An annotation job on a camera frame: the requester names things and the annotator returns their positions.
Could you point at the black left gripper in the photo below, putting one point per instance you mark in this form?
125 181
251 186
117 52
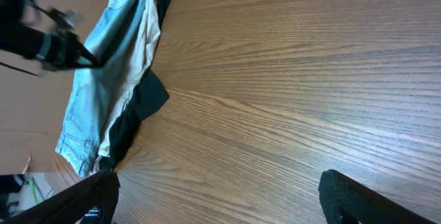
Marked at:
66 52

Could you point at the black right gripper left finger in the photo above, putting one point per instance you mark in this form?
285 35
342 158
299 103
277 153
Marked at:
92 200

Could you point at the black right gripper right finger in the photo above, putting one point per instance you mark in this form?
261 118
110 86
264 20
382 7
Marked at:
345 201

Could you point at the light blue denim shorts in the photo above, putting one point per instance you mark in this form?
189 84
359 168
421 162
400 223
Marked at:
93 89

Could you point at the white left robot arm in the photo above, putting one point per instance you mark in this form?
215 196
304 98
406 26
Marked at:
44 35

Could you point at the beige shorts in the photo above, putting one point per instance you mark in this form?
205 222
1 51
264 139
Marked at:
136 61

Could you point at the black garment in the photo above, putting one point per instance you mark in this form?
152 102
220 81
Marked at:
149 96

